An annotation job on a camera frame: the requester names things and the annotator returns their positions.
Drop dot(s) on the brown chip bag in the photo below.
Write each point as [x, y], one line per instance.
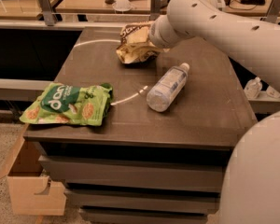
[135, 45]

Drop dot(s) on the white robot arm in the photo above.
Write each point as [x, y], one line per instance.
[251, 187]

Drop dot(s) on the green rice chip bag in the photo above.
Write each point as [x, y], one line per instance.
[65, 104]

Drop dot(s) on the clear plastic water bottle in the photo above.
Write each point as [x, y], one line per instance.
[160, 97]

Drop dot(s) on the grey drawer cabinet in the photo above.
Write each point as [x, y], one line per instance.
[142, 166]

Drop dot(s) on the clear plastic cup lid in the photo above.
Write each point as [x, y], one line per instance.
[122, 6]

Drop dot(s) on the small clear bottle on shelf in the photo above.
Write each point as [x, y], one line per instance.
[253, 88]

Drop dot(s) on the open cardboard box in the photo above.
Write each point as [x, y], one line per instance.
[31, 192]

